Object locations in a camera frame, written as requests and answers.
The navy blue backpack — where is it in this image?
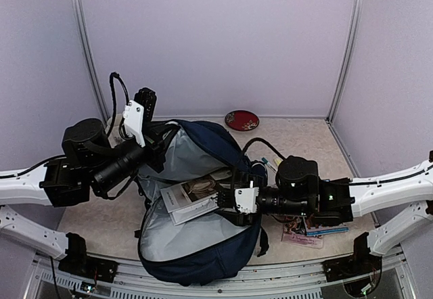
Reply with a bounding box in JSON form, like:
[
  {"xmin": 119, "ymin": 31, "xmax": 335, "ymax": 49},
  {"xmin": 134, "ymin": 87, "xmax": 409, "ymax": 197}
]
[{"xmin": 135, "ymin": 120, "xmax": 269, "ymax": 286}]

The white grey book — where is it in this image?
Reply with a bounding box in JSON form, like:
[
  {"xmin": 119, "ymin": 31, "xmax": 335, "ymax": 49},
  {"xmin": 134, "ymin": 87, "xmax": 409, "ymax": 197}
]
[{"xmin": 160, "ymin": 168, "xmax": 231, "ymax": 226}]

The dog cover book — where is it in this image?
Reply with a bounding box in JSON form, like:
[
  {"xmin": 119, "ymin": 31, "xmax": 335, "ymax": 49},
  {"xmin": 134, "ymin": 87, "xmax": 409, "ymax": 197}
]
[{"xmin": 303, "ymin": 218, "xmax": 349, "ymax": 236}]

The pink cover book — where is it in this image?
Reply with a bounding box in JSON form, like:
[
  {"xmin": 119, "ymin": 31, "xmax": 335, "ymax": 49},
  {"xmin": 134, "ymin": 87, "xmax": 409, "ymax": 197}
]
[{"xmin": 281, "ymin": 216, "xmax": 323, "ymax": 249}]

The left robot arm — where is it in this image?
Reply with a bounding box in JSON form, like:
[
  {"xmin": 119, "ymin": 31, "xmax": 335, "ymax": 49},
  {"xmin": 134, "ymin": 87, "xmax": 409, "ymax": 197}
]
[{"xmin": 1, "ymin": 118, "xmax": 179, "ymax": 283}]

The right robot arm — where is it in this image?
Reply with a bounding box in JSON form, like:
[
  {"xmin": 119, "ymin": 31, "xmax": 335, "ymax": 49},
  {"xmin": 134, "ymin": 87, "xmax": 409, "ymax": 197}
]
[{"xmin": 217, "ymin": 156, "xmax": 432, "ymax": 282}]

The white ceramic mug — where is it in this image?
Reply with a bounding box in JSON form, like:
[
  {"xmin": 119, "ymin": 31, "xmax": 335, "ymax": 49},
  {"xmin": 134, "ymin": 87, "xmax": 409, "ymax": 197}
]
[{"xmin": 108, "ymin": 114, "xmax": 124, "ymax": 147}]

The green capped white marker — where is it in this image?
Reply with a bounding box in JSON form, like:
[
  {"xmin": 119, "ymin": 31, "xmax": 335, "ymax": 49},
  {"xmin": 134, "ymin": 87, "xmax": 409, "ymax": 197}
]
[{"xmin": 261, "ymin": 158, "xmax": 277, "ymax": 173}]

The red floral plate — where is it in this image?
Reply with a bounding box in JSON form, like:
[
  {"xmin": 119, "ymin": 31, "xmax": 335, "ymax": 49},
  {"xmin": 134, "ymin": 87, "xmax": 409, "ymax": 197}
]
[{"xmin": 224, "ymin": 110, "xmax": 260, "ymax": 132}]

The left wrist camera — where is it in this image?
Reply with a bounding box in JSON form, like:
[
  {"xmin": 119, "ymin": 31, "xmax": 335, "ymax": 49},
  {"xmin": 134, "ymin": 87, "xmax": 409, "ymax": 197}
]
[{"xmin": 119, "ymin": 87, "xmax": 157, "ymax": 147}]

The metal front rail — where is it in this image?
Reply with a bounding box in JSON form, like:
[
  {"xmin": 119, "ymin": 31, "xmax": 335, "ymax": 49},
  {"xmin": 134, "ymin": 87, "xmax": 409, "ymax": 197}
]
[{"xmin": 24, "ymin": 246, "xmax": 419, "ymax": 298}]

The left aluminium corner post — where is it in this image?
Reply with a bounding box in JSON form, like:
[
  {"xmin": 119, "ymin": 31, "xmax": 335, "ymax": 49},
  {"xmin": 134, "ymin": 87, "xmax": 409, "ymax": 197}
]
[{"xmin": 71, "ymin": 0, "xmax": 109, "ymax": 121}]

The aluminium corner post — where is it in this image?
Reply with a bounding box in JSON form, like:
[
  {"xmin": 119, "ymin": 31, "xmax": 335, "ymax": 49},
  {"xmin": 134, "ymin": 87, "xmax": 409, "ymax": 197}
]
[
  {"xmin": 71, "ymin": 0, "xmax": 109, "ymax": 121},
  {"xmin": 326, "ymin": 0, "xmax": 364, "ymax": 125}
]

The right aluminium corner post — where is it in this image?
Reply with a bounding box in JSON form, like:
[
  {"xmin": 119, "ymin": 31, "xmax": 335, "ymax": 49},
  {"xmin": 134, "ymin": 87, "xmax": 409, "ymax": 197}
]
[{"xmin": 326, "ymin": 0, "xmax": 364, "ymax": 125}]

